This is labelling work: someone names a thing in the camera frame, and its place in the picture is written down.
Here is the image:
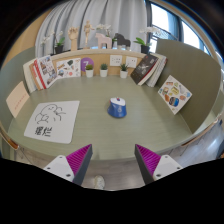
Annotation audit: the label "dark framed window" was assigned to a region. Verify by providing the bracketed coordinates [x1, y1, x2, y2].
[148, 1, 214, 56]

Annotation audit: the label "white wall socket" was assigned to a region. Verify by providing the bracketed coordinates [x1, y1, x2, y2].
[109, 54, 123, 67]
[125, 56, 139, 69]

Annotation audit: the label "white orchid in black pot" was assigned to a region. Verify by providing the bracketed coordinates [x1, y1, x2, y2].
[133, 26, 161, 55]
[40, 30, 67, 55]

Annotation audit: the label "white book stack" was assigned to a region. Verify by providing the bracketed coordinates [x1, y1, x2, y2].
[145, 52, 168, 88]

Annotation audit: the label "food sticker sheet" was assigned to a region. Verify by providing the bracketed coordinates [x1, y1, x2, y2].
[157, 75, 193, 116]

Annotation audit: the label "pink wooden horse figure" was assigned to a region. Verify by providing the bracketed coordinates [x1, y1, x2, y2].
[94, 32, 113, 50]

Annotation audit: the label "white orchid flowers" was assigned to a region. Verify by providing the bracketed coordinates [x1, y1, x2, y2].
[95, 23, 118, 49]

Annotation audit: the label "red-spined photo magazine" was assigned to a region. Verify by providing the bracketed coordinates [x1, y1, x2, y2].
[33, 54, 58, 90]

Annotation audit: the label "white assorted sticker sheet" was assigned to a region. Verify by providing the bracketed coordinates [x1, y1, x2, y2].
[55, 57, 82, 80]

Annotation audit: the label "green felt desk divider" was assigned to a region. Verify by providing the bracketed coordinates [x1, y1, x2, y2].
[0, 46, 38, 131]
[154, 38, 223, 134]

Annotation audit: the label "blue and white computer mouse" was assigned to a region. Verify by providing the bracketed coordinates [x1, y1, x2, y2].
[107, 96, 128, 119]

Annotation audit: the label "round purple number sticker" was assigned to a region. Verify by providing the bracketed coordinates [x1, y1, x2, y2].
[80, 57, 95, 72]

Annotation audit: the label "brown cover book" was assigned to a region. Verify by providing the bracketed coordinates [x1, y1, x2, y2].
[29, 61, 43, 92]

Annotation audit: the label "white doodle mouse pad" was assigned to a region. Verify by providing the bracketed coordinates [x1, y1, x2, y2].
[23, 100, 81, 145]

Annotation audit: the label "thick white book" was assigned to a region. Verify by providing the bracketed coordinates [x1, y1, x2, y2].
[22, 59, 38, 94]

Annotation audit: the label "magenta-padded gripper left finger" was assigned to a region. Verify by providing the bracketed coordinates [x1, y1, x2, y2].
[43, 143, 94, 186]

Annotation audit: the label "dark wooden horse figure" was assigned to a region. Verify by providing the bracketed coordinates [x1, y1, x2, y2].
[113, 32, 132, 51]

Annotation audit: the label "small plant in white pot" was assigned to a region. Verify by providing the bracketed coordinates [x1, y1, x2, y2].
[119, 63, 129, 80]
[99, 63, 109, 78]
[84, 63, 95, 79]

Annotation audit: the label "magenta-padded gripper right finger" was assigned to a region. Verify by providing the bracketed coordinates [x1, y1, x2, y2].
[134, 143, 184, 185]

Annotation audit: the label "black cover book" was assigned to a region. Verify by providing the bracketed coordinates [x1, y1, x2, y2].
[130, 53, 160, 86]

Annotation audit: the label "grey pleated curtain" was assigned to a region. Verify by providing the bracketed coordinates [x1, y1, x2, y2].
[34, 0, 149, 58]

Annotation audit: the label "pale pink paper card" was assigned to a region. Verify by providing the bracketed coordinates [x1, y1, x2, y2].
[5, 80, 31, 119]

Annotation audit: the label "wooden artist mannequin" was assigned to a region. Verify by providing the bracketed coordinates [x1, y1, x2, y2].
[82, 19, 95, 50]

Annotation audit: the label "wooden desk shelf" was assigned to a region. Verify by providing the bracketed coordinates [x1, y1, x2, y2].
[49, 48, 148, 78]

